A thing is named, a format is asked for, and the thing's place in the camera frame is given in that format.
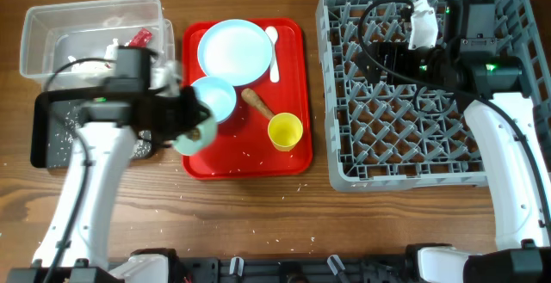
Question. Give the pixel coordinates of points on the black food waste tray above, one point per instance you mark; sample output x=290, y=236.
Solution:
x=46, y=105

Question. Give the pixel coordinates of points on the clear plastic waste bin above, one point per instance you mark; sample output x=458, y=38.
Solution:
x=54, y=35

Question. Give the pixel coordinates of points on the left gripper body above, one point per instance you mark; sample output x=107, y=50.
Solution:
x=180, y=115

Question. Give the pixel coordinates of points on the white plastic spoon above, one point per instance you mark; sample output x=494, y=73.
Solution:
x=274, y=74

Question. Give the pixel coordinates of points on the large light blue plate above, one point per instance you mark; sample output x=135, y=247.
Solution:
x=235, y=50

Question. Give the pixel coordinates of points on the dark mushroom scrap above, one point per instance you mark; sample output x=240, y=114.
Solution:
x=193, y=135

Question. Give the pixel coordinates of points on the red snack wrapper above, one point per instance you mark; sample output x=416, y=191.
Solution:
x=141, y=39

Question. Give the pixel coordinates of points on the yellow plastic cup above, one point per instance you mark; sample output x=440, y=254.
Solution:
x=285, y=131

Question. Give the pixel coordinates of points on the grey dishwasher rack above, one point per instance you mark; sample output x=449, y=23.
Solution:
x=383, y=137

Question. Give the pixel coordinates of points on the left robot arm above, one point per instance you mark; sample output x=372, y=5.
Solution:
x=75, y=247

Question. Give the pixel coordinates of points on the white tissue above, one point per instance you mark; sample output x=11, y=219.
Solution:
x=96, y=66

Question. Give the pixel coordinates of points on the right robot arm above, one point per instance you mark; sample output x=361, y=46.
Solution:
x=459, y=56

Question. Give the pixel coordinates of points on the mint green bowl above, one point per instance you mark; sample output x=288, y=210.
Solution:
x=186, y=147

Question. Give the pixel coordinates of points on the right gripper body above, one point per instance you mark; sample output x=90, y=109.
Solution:
x=422, y=64

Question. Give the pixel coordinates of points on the light blue rice bowl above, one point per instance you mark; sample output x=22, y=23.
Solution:
x=218, y=95

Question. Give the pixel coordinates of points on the white rice pile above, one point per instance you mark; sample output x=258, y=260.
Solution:
x=60, y=140

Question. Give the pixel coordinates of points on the brown sweet potato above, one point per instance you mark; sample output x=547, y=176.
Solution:
x=254, y=100

